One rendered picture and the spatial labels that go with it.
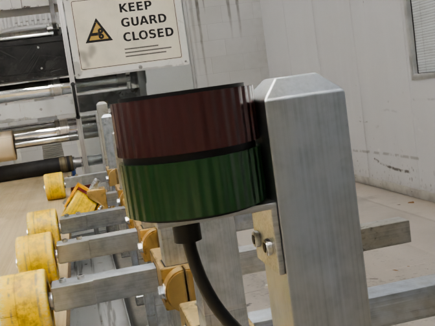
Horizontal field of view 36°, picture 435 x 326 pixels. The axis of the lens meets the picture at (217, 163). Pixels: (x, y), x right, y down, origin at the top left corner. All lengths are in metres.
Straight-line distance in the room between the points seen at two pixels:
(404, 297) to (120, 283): 0.35
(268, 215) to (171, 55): 2.56
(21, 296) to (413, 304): 0.43
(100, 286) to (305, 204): 0.57
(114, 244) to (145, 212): 0.81
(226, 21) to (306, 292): 9.18
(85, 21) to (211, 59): 6.61
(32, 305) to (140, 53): 2.09
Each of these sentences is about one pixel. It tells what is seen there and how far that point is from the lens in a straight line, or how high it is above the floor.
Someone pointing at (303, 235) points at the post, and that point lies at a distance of 0.28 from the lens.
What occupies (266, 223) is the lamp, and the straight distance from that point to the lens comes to 0.29.
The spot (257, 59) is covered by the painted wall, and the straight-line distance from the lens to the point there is 9.50.
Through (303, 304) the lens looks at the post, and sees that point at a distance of 0.29.
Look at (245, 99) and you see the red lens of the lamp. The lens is 0.27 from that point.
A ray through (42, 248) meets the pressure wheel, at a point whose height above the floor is 0.96.
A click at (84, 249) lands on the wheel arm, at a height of 0.95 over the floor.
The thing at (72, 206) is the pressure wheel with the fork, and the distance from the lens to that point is 1.55.
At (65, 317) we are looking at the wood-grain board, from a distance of 0.92.
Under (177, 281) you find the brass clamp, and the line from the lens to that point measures 0.77.
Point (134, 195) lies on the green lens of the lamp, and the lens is 0.27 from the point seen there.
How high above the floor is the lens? 1.17
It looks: 6 degrees down
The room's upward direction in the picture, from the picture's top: 8 degrees counter-clockwise
